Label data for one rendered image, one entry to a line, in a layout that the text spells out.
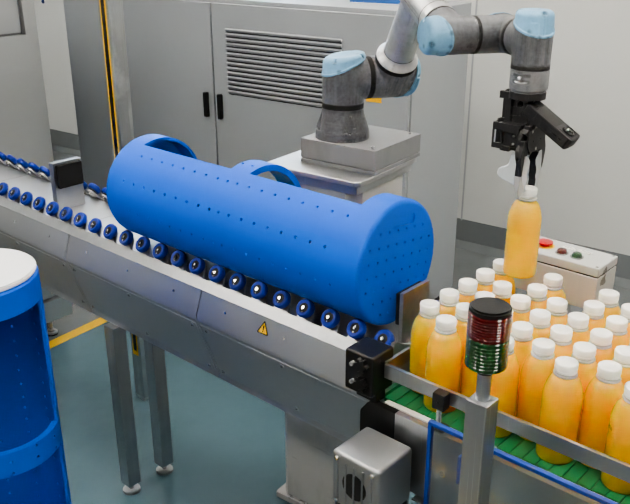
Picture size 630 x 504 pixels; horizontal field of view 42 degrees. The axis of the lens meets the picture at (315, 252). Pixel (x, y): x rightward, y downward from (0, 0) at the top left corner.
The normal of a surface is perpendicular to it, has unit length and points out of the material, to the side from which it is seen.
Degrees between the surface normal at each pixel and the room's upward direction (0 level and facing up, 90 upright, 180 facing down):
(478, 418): 90
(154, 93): 90
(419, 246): 90
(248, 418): 0
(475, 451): 90
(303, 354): 70
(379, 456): 0
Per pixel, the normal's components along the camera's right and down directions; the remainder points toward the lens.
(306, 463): -0.58, 0.31
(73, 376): 0.00, -0.93
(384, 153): 0.81, 0.22
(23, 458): 0.65, 0.29
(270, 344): -0.62, -0.04
